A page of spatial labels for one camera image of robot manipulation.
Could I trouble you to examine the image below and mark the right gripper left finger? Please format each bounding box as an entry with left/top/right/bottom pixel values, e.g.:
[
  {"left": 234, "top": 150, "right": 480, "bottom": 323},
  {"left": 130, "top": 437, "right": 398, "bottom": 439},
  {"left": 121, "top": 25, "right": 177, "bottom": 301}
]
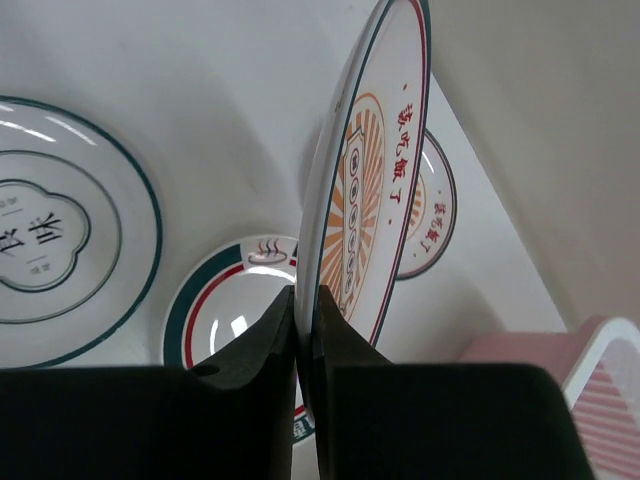
[{"left": 1, "top": 287, "right": 295, "bottom": 479}]

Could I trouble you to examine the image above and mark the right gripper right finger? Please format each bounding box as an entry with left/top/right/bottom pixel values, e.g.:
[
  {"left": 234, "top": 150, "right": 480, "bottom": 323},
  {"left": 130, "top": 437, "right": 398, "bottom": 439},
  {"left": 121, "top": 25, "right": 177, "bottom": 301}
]
[{"left": 312, "top": 287, "right": 594, "bottom": 479}]

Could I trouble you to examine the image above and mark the green red rimmed plate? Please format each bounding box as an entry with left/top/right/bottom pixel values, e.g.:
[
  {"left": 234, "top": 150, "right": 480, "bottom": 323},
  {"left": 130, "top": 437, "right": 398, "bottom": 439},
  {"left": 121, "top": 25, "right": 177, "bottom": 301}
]
[{"left": 162, "top": 234, "right": 316, "bottom": 446}]

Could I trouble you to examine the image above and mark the orange sunburst plate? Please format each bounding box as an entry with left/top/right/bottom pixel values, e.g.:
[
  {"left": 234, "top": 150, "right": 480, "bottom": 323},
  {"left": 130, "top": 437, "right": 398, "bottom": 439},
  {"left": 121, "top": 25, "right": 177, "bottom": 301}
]
[
  {"left": 294, "top": 1, "right": 431, "bottom": 406},
  {"left": 396, "top": 129, "right": 458, "bottom": 280}
]

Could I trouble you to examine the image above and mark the white plate flower outline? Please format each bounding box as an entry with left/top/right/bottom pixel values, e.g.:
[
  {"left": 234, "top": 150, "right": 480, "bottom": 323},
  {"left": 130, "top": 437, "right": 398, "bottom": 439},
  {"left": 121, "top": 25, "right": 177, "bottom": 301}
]
[{"left": 1, "top": 96, "right": 163, "bottom": 369}]

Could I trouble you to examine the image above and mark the pink dish rack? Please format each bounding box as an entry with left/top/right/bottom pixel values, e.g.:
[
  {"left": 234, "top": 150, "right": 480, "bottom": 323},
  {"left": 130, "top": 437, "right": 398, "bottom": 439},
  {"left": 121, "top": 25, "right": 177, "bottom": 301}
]
[{"left": 459, "top": 316, "right": 639, "bottom": 479}]

